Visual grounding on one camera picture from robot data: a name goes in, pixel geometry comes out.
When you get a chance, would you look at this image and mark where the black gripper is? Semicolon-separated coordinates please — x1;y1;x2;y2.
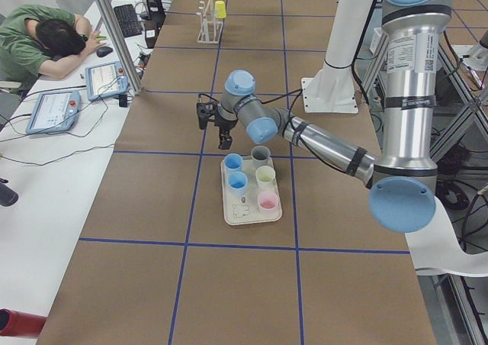
210;101;238;150

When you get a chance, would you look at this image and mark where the yellow plastic cup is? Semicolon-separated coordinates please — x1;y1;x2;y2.
214;0;227;20

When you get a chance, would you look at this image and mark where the pink plastic cup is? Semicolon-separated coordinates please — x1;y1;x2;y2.
257;191;279;215

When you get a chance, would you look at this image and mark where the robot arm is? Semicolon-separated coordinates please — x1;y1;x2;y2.
197;0;452;233

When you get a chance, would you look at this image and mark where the blue plastic cup rear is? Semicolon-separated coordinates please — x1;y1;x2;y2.
223;153;243;173

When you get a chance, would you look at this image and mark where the blue plastic cup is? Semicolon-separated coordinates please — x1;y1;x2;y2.
223;153;243;173
227;171;249;197

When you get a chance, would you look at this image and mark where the grey plastic cup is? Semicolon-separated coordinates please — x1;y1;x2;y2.
251;145;271;169

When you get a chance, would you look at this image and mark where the blue plastic cup front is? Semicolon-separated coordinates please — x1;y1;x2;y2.
227;171;249;197

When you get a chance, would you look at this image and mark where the pale green plastic cup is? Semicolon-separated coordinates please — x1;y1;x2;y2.
255;166;276;190

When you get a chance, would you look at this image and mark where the cream plastic tray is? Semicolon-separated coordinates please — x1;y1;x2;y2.
220;156;282;226

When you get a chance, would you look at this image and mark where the black keyboard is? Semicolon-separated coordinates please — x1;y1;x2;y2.
113;4;143;38

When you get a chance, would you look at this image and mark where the teach pendant far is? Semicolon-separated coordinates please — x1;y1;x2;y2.
85;61;129;102

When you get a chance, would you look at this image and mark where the teach pendant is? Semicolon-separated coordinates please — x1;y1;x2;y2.
25;90;81;135
85;61;129;102

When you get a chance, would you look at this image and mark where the black computer mouse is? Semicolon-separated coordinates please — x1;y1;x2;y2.
96;46;113;58

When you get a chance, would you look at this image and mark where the teach pendant near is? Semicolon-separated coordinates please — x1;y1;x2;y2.
25;90;81;135

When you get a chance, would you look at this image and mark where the person in green shirt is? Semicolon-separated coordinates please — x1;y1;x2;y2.
1;5;103;94

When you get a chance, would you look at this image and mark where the black bottle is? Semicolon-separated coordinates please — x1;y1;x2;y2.
0;179;19;207

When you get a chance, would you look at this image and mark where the red bottle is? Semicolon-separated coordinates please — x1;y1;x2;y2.
1;308;47;339

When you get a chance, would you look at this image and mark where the white wire cup rack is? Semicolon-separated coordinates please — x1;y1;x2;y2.
196;0;223;44

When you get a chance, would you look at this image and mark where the aluminium frame post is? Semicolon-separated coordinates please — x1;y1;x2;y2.
95;0;143;95

